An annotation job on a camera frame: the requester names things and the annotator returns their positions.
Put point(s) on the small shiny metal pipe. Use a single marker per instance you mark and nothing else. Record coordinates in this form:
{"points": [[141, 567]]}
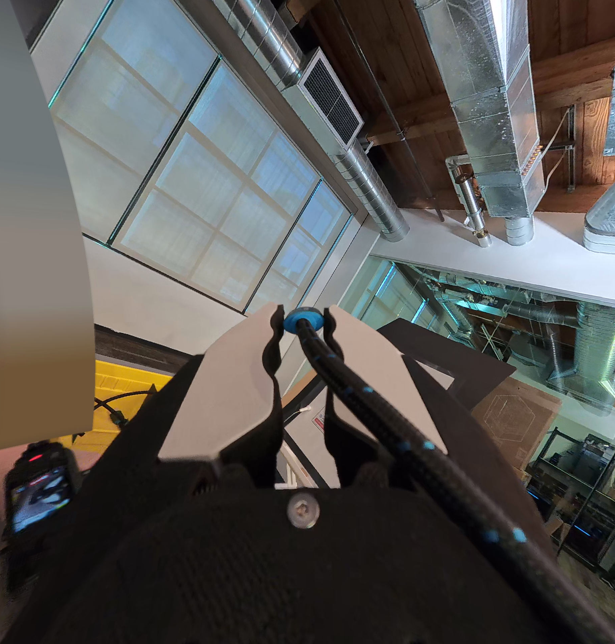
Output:
{"points": [[471, 201]]}

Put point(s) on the round spiral metal duct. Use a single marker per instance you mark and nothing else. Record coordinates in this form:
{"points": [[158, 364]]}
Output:
{"points": [[357, 176]]}

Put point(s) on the silver flared duct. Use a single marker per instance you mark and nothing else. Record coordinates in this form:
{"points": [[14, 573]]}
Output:
{"points": [[612, 201]]}

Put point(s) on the rectangular silver air duct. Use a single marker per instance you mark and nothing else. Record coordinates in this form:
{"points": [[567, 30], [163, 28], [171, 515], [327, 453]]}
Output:
{"points": [[493, 110]]}

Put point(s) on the glass partition window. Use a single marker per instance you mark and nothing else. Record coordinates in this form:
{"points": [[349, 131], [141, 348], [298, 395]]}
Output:
{"points": [[513, 327]]}

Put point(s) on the large frosted window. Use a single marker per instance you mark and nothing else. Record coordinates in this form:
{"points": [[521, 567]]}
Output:
{"points": [[186, 176]]}

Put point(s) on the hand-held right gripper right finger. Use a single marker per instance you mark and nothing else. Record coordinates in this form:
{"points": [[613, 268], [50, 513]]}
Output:
{"points": [[388, 382]]}

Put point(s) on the white vent grille box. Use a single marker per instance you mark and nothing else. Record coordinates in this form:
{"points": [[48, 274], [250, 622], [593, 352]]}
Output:
{"points": [[327, 100]]}

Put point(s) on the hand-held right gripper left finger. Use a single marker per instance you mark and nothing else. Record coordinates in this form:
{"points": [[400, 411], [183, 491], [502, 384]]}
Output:
{"points": [[222, 392]]}

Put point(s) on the black metal shelving rack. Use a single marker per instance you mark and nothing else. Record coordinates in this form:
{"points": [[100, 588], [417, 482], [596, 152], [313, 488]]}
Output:
{"points": [[579, 483]]}

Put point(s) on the yellow plastic bin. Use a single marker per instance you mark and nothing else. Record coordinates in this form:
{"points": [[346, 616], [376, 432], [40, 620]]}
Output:
{"points": [[126, 382]]}

